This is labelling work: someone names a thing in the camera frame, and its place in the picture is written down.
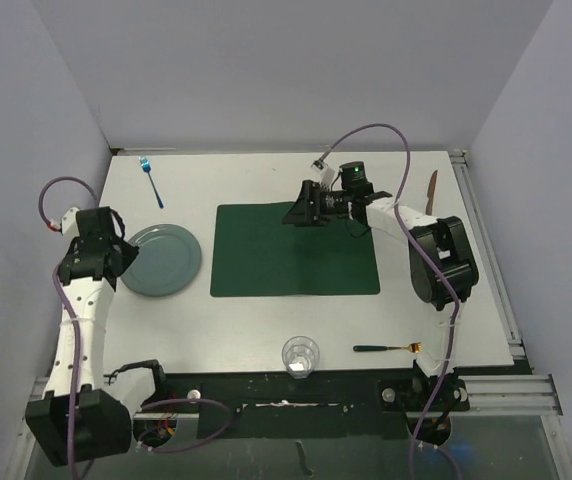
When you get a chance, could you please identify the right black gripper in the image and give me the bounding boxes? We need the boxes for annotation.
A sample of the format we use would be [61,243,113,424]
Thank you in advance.
[284,179,353,226]

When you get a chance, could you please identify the grey-blue round plate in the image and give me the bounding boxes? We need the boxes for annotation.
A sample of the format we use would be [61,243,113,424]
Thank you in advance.
[121,224,202,298]

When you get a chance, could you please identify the dark green placemat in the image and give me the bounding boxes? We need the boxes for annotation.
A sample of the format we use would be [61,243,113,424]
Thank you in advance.
[210,202,380,298]

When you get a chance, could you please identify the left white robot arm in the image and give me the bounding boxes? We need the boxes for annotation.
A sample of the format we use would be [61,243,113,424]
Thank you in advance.
[25,207,170,467]

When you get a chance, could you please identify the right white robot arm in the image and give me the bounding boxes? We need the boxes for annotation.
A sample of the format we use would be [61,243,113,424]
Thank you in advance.
[282,180,479,409]

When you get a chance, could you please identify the blue metallic fork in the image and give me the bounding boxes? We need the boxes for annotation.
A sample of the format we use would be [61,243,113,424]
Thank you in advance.
[139,156,164,209]

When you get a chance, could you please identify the brown knife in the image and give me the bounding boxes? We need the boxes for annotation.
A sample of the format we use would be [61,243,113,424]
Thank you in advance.
[425,170,438,215]

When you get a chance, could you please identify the clear drinking glass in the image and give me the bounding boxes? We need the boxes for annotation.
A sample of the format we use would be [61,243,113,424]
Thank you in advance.
[281,336,320,379]

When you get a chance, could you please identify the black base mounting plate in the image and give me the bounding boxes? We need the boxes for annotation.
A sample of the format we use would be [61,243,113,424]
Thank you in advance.
[133,369,470,446]

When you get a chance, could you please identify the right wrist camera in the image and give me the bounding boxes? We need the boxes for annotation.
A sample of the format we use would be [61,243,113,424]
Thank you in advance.
[339,161,372,195]

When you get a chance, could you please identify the aluminium right side rail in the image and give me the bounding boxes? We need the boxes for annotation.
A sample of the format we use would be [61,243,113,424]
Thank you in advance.
[449,150,526,359]

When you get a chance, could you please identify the gold fork green handle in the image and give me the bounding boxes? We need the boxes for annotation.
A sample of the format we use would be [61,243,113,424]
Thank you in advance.
[353,342,422,354]

